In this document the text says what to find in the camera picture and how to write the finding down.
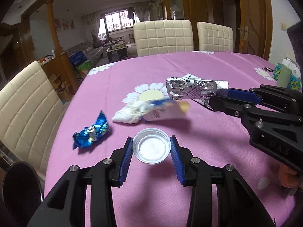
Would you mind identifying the wooden cabinet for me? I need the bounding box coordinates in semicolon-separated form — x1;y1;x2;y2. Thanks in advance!
42;52;80;103

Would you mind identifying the wooden door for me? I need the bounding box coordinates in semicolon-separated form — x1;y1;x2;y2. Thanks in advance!
239;0;273;60

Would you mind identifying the cream chair left side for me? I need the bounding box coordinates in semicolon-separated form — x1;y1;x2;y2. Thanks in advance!
1;61;66;177

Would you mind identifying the black trash bin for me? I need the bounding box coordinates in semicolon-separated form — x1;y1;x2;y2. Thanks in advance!
2;162;43;226

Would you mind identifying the white tissue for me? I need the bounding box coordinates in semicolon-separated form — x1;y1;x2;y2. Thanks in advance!
111;100;154;124

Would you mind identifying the white bottle cap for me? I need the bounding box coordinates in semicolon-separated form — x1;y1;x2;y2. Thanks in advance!
133;128;171;165

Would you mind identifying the cream chair far right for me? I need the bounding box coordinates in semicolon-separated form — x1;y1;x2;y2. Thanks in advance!
197;22;234;52

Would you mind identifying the right hand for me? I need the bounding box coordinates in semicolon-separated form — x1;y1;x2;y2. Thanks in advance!
278;163;300;188

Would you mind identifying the coffee table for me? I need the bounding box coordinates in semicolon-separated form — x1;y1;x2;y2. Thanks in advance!
106;43;128;63

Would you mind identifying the green cylindrical cup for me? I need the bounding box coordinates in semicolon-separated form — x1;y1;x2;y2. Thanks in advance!
277;65;292;88

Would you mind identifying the colourful bag on floor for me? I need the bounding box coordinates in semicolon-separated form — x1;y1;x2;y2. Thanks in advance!
76;60;92;79

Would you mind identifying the blue white torn box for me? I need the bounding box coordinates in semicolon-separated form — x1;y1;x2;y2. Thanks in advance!
142;98;190;121

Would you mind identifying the silver foil wrapper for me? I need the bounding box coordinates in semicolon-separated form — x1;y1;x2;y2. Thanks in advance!
166;74;229;100

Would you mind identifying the cream chair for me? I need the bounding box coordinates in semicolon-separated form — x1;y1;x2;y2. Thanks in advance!
1;61;66;177
197;22;234;52
133;20;194;57

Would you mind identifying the knitted tissue box cover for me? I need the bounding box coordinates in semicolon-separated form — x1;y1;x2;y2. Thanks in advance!
273;63;302;92

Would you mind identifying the grey sofa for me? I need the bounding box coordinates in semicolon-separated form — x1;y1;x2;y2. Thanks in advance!
67;42;104;67

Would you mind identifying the pink floral tablecloth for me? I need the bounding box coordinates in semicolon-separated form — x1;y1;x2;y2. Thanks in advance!
45;51;295;226

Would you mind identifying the blue candy wrapper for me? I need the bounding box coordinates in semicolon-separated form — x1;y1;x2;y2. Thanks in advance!
72;111;109;150

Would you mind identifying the cream chair far middle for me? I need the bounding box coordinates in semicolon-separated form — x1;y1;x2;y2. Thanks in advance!
133;20;194;57

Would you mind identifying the blue box by sofa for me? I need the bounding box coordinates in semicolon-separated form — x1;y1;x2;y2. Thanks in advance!
69;51;87;67

